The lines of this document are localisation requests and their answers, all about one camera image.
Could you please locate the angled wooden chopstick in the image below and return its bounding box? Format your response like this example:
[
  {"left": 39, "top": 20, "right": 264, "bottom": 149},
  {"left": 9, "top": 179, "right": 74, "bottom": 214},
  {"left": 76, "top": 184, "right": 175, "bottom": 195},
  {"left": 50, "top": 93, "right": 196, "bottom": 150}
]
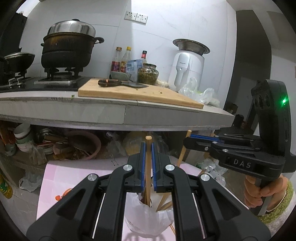
[{"left": 157, "top": 201, "right": 173, "bottom": 211}]

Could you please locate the person right hand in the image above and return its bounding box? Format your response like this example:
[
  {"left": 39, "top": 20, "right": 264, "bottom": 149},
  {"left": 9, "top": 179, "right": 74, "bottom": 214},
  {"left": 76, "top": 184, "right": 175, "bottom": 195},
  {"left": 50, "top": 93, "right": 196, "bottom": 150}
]
[{"left": 244, "top": 175, "right": 288, "bottom": 211}]

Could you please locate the yellow bag under counter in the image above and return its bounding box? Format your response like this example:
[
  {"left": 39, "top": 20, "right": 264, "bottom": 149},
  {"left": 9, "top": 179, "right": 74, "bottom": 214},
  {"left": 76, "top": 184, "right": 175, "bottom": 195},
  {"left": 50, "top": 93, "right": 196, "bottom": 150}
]
[{"left": 122, "top": 132, "right": 169, "bottom": 156}]

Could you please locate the clear plastic bag on counter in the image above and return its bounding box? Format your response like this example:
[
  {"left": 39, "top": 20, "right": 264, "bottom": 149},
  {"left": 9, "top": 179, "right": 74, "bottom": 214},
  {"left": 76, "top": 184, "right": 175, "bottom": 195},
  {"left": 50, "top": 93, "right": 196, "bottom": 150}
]
[{"left": 178, "top": 77, "right": 220, "bottom": 108}]

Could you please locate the white plastic bag on holder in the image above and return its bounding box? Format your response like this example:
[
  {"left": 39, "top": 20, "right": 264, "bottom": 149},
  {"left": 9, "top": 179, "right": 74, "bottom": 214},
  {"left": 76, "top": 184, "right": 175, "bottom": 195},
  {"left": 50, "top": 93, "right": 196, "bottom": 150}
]
[{"left": 125, "top": 191, "right": 174, "bottom": 236}]

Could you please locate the pink plastic basin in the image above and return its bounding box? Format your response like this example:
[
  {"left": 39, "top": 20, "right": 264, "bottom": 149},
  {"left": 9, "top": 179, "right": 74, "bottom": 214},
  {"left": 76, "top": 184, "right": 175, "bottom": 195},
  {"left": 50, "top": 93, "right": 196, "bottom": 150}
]
[{"left": 53, "top": 130, "right": 101, "bottom": 161}]

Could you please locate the white air fryer appliance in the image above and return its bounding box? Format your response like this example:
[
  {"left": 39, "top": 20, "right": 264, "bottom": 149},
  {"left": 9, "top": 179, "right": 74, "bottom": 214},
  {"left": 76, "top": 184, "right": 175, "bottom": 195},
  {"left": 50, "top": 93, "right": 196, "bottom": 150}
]
[{"left": 168, "top": 39, "right": 210, "bottom": 92}]

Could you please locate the glass pickle jar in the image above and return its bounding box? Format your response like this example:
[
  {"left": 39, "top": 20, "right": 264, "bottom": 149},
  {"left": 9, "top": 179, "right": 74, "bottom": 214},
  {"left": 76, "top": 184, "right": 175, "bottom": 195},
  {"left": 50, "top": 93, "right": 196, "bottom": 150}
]
[{"left": 137, "top": 63, "right": 159, "bottom": 85}]

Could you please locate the wooden cutting board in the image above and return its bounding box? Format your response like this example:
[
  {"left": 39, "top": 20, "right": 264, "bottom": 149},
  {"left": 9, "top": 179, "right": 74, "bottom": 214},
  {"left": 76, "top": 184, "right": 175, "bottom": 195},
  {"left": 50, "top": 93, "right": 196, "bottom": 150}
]
[{"left": 78, "top": 78, "right": 204, "bottom": 109}]

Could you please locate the small grey dish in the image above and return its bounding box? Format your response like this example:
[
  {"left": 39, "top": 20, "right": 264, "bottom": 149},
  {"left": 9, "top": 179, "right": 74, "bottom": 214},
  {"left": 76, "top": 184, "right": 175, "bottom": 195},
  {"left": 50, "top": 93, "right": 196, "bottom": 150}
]
[{"left": 110, "top": 71, "right": 130, "bottom": 81}]

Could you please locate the red cap soy bottle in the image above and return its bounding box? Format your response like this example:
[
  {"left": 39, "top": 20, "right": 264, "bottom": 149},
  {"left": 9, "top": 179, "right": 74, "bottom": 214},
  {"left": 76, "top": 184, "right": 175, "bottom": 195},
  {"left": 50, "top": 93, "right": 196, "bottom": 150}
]
[{"left": 142, "top": 50, "right": 147, "bottom": 63}]

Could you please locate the yellow cap oil bottle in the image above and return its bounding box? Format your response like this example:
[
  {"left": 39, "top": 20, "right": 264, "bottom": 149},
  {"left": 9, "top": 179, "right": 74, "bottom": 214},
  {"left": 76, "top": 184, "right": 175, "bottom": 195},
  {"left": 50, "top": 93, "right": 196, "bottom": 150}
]
[{"left": 119, "top": 46, "right": 132, "bottom": 73}]

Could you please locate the red label sauce bottle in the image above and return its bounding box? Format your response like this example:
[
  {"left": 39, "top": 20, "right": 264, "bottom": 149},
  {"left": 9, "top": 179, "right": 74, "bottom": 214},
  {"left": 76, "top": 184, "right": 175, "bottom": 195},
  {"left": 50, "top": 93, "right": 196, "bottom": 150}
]
[{"left": 111, "top": 47, "right": 122, "bottom": 72}]

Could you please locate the gas stove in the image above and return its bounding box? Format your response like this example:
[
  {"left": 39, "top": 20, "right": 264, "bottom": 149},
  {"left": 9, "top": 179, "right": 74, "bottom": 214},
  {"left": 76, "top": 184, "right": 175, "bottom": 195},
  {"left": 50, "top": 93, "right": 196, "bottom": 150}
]
[{"left": 1, "top": 71, "right": 91, "bottom": 93}]

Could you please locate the stack of white bowls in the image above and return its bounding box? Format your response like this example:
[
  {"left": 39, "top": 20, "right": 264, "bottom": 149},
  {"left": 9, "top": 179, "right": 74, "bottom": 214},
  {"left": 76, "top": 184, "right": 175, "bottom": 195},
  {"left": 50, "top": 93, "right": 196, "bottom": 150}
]
[{"left": 14, "top": 123, "right": 34, "bottom": 153}]

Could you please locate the black steamer pot with lid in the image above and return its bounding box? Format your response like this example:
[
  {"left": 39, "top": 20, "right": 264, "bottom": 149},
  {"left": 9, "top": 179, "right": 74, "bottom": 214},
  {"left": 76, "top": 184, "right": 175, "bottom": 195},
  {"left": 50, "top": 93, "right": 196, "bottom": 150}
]
[{"left": 41, "top": 19, "right": 104, "bottom": 72}]

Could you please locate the yellow oil jug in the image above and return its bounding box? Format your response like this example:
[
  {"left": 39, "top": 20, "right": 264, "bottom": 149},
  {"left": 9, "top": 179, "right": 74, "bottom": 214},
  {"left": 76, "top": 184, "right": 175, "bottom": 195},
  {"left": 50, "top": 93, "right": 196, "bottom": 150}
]
[{"left": 0, "top": 175, "right": 13, "bottom": 199}]

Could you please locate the black wok on stove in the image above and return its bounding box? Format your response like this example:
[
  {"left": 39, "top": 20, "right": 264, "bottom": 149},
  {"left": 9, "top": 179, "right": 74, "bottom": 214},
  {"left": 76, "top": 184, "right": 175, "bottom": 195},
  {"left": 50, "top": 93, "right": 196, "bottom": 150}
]
[{"left": 4, "top": 52, "right": 35, "bottom": 73}]

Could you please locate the black handled cleaver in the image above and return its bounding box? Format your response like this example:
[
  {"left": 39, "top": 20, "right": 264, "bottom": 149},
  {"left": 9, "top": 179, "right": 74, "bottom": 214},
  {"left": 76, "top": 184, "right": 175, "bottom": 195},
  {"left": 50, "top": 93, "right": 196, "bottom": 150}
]
[{"left": 98, "top": 79, "right": 147, "bottom": 88}]

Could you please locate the wall power socket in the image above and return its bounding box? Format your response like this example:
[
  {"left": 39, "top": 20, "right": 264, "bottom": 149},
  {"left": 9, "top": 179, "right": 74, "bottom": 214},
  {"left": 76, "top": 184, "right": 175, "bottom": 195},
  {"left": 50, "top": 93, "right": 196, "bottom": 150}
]
[{"left": 124, "top": 11, "right": 148, "bottom": 25}]

